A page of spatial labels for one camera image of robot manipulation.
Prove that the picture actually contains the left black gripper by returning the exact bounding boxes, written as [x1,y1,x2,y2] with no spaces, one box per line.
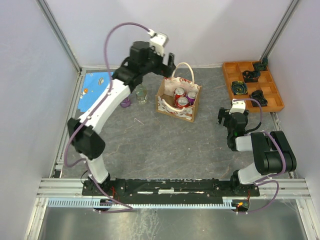
[141,45,176,79]

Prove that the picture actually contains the red soda can back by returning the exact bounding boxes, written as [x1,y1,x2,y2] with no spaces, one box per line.
[173,87,186,104]

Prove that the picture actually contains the red soda can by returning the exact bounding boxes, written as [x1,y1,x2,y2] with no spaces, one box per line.
[173,87,186,104]
[175,96,190,109]

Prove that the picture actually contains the red soda can front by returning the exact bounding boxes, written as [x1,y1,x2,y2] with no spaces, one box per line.
[175,96,190,109]

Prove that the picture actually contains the green cap glass soda bottle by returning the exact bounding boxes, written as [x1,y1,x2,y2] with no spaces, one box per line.
[135,84,148,104]

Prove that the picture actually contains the purple fanta can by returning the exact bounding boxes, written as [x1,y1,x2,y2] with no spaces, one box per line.
[186,90,197,106]
[120,95,132,108]

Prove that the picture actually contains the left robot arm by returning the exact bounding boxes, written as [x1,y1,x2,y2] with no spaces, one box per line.
[67,41,176,195]

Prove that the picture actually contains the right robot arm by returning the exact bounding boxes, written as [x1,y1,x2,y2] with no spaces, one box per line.
[217,107,297,196]

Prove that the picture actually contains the canvas tote bag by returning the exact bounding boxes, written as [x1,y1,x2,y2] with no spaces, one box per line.
[155,62,202,123]

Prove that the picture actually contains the rolled dark sock blue-yellow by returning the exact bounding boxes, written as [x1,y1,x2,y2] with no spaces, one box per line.
[231,81,248,96]

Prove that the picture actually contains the dark sock lower compartment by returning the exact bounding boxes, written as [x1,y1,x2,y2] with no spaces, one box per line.
[250,89,268,107]

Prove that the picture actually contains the orange wooden divided tray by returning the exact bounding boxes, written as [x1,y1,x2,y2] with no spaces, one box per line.
[222,61,285,113]

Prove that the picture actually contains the dark folded sock centre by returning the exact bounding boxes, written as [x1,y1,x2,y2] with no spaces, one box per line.
[242,70,261,83]

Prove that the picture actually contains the dark sock top corner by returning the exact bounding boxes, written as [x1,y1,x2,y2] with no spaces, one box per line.
[252,56,269,72]

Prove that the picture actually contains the blue patterned cloth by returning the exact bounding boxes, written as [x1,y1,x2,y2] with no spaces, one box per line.
[77,72,110,113]

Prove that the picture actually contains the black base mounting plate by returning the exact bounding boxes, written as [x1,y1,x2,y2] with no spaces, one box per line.
[81,177,261,205]

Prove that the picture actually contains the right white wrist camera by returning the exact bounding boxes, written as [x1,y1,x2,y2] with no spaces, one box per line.
[229,99,246,114]

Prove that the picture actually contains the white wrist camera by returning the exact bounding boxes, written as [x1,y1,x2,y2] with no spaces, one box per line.
[229,99,246,114]
[148,29,169,57]

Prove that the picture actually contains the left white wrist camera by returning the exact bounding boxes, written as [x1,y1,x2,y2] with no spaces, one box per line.
[148,29,169,57]

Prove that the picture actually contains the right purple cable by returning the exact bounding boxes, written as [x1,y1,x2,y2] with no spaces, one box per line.
[234,98,288,215]

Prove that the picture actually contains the right aluminium corner post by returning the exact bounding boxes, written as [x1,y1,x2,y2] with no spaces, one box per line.
[259,0,300,60]

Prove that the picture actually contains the aluminium corner post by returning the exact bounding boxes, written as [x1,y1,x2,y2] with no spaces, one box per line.
[36,0,82,73]
[259,0,300,60]

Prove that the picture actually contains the left aluminium corner post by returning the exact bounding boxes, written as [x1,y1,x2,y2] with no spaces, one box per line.
[36,0,82,73]

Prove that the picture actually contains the aluminium frame rail front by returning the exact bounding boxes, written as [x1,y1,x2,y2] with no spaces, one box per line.
[37,178,311,200]

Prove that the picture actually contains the light blue cable duct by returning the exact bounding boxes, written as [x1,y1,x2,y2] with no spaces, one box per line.
[47,197,236,210]

